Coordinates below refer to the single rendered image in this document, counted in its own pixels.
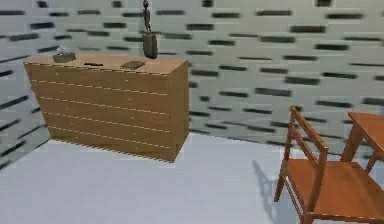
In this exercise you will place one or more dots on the small black remote control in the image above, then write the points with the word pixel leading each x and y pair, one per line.
pixel 93 64

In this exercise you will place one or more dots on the dark flat book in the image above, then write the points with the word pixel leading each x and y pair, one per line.
pixel 133 64

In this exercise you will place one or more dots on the light wooden chest of drawers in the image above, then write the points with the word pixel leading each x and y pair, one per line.
pixel 110 106

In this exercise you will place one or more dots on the orange-brown wooden chair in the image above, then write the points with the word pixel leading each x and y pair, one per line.
pixel 336 190

